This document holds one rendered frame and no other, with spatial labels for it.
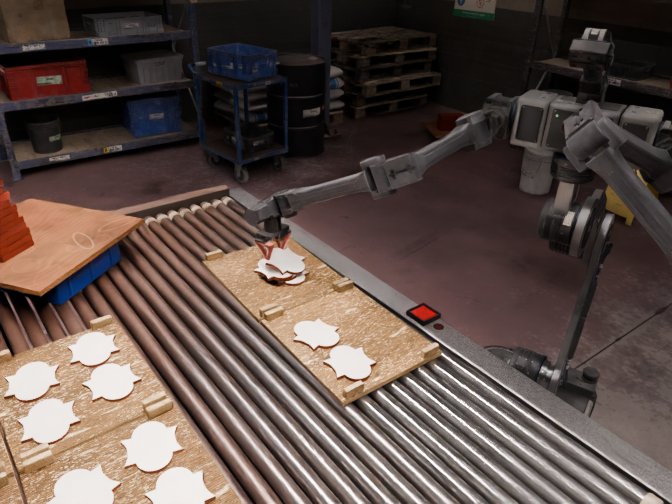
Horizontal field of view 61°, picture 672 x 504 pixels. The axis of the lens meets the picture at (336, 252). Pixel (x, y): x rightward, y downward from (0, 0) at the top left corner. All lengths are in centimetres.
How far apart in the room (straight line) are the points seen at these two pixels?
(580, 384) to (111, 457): 195
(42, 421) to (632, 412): 253
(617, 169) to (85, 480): 130
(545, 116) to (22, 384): 163
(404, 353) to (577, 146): 70
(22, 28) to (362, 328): 443
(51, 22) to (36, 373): 428
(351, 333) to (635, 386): 194
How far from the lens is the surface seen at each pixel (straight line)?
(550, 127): 187
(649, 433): 306
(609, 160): 135
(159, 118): 597
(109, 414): 150
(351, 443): 140
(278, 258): 189
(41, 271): 192
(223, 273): 195
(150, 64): 582
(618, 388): 323
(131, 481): 135
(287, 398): 149
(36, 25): 559
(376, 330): 168
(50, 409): 155
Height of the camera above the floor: 195
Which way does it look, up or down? 30 degrees down
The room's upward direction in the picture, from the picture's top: 2 degrees clockwise
